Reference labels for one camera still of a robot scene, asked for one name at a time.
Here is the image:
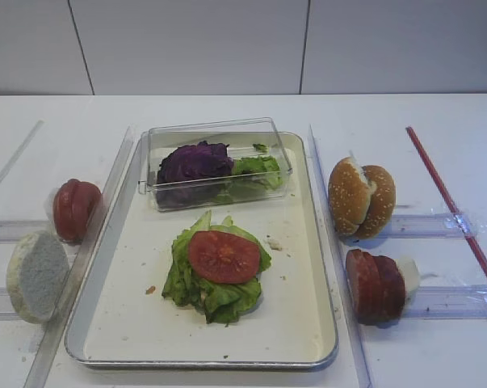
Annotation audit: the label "green lettuce in box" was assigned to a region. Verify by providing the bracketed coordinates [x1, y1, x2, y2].
[213, 154, 284, 205]

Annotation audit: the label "purple lettuce leaf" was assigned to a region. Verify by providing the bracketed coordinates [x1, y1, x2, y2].
[157, 141, 233, 183]

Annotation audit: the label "clear plastic lettuce box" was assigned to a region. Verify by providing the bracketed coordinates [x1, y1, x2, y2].
[139, 117, 292, 212]

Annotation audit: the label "tomato slice on lettuce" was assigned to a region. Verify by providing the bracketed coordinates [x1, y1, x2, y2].
[187, 230, 260, 285]

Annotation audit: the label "green lettuce pile on tray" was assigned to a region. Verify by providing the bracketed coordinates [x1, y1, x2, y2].
[162, 210, 271, 324]

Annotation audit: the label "sliced red meat patties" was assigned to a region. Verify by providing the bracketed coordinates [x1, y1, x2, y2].
[346, 249, 406, 324]

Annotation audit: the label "upright tomato slices stack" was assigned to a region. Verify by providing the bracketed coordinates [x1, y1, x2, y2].
[52, 179, 101, 243]

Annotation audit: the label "white bread slice upright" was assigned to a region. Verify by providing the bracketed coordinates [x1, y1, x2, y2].
[6, 230, 69, 324]

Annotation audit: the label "sesame bun left half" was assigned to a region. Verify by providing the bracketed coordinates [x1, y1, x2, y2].
[328, 157, 376, 236]

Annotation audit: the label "sesame bun half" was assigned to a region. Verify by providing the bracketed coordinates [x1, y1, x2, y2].
[355, 165, 396, 239]
[328, 157, 376, 236]

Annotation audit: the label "sesame bun right half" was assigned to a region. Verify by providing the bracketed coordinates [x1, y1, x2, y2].
[355, 165, 396, 239]

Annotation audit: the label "white metal serving tray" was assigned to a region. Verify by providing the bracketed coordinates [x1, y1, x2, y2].
[65, 133, 338, 370]

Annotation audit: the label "white pusher block right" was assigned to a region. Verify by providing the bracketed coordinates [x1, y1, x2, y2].
[394, 255, 439, 302]

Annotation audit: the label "clear track upper right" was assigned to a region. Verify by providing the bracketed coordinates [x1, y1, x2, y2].
[379, 213, 477, 238]

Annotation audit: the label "clear rod far left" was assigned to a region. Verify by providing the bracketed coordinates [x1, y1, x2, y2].
[0, 120, 44, 185]

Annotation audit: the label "clear track lower right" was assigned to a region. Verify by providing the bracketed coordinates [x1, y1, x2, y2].
[402, 285, 487, 319]

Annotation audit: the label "red plastic rod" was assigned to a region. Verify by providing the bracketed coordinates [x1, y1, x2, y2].
[405, 126, 487, 278]

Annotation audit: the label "clear track upper left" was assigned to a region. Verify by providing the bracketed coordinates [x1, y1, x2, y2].
[0, 220, 54, 243]

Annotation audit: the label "clear right divider rail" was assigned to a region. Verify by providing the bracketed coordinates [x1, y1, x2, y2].
[308, 125, 373, 387]

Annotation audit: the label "clear divider rail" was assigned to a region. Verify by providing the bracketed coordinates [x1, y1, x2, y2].
[24, 126, 135, 387]
[308, 125, 373, 387]

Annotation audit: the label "clear left divider rail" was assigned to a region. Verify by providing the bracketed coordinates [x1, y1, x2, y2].
[24, 126, 135, 387]

